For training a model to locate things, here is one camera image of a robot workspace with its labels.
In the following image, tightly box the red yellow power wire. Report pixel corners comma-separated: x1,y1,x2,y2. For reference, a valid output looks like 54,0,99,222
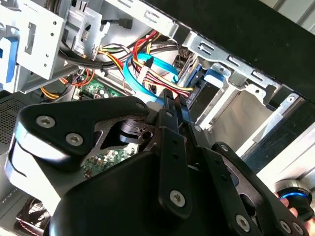
131,29,195,99

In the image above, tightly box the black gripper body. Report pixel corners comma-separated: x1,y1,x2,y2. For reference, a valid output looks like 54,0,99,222
49,147,229,236

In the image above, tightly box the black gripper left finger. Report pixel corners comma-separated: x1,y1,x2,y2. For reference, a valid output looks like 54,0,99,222
14,89,193,219

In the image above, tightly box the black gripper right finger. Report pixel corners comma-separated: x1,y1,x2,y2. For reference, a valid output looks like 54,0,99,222
175,97,310,236

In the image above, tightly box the person's hand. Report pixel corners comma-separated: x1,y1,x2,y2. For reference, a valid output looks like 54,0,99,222
279,198,299,217

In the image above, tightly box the round black blue-ringed tool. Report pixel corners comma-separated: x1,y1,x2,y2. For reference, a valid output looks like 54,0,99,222
274,178,315,222

